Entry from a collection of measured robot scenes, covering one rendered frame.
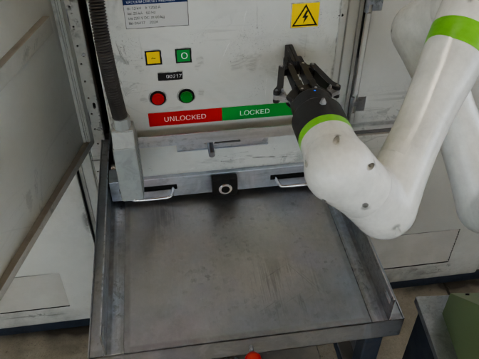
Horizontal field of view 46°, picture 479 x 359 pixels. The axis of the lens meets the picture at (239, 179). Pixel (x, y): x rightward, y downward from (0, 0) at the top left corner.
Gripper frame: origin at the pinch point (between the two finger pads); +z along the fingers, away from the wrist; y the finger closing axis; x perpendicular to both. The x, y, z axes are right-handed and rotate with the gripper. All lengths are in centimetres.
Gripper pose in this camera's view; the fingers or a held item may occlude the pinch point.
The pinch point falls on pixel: (291, 59)
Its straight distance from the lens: 116.5
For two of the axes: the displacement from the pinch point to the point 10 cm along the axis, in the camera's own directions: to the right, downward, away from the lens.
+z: -1.4, -6.5, 7.4
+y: 9.9, -1.0, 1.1
